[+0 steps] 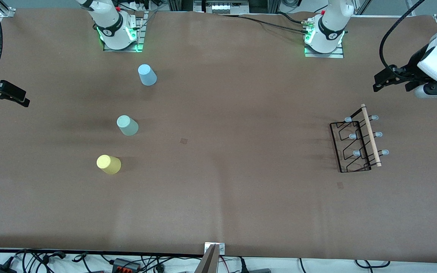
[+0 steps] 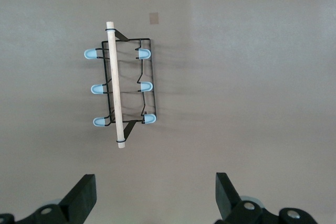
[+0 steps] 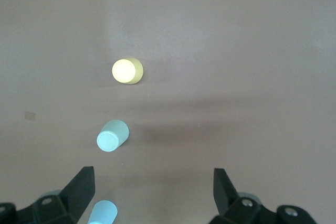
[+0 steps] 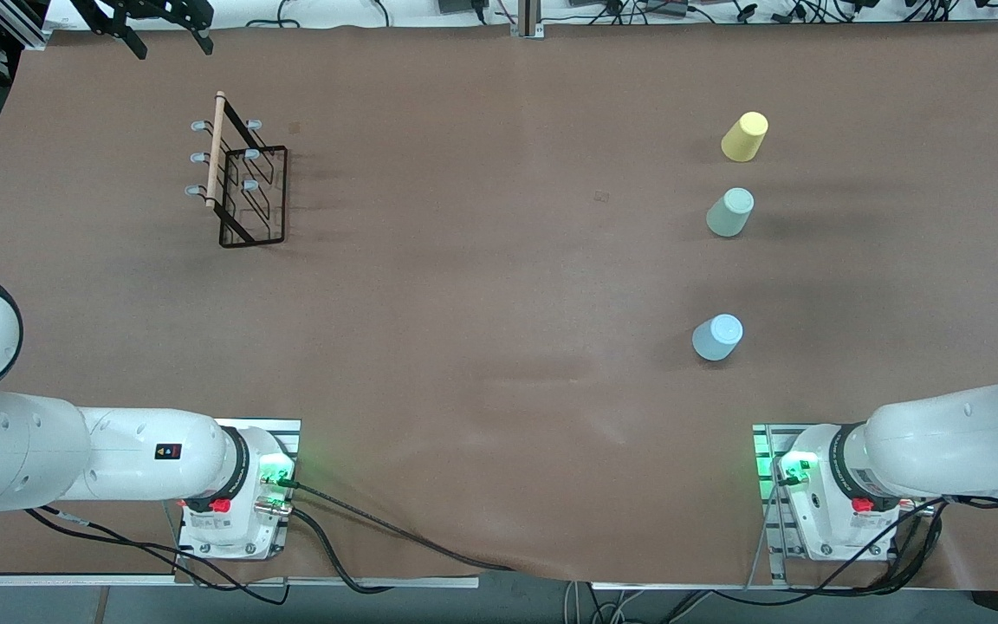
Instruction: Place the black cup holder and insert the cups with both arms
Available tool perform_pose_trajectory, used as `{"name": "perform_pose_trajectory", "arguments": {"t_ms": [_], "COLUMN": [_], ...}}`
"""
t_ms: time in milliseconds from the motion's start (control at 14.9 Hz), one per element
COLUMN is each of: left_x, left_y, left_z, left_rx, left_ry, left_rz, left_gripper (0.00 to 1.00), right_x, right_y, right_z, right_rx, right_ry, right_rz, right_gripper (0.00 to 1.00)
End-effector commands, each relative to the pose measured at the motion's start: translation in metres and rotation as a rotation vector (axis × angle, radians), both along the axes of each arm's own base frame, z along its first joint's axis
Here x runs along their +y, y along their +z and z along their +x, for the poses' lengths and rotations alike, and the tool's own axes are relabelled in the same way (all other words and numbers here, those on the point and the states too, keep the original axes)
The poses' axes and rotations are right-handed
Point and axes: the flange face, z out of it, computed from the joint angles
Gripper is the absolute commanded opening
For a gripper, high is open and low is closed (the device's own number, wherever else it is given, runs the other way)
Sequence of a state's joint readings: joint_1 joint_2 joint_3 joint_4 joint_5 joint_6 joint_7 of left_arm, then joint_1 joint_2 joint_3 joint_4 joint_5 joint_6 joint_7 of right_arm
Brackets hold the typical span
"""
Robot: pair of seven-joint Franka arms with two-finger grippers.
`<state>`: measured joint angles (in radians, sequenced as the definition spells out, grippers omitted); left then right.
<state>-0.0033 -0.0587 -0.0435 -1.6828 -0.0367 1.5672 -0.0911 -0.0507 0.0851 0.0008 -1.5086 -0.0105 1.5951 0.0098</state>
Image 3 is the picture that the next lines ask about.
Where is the light blue plastic cup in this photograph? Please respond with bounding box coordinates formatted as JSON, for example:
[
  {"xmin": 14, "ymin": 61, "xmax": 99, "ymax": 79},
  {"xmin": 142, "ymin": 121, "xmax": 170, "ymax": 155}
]
[{"xmin": 88, "ymin": 199, "xmax": 118, "ymax": 224}]

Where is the yellow plastic cup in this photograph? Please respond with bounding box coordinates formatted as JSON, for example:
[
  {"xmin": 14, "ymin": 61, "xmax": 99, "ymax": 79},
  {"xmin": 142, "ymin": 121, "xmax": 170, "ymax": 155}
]
[{"xmin": 111, "ymin": 57, "xmax": 144, "ymax": 85}]

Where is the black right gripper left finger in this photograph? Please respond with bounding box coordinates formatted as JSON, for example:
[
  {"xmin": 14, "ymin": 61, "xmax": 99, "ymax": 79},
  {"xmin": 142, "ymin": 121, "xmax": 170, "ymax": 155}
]
[{"xmin": 0, "ymin": 166, "xmax": 95, "ymax": 224}]

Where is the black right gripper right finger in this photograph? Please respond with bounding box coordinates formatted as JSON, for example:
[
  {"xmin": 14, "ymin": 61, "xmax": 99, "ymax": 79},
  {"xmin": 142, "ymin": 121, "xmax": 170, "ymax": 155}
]
[{"xmin": 211, "ymin": 167, "xmax": 316, "ymax": 224}]

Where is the sage green plastic cup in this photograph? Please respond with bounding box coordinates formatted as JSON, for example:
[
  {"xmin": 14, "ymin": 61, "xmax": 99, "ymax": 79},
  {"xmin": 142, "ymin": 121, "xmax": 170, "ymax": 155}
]
[{"xmin": 96, "ymin": 119, "xmax": 130, "ymax": 153}]

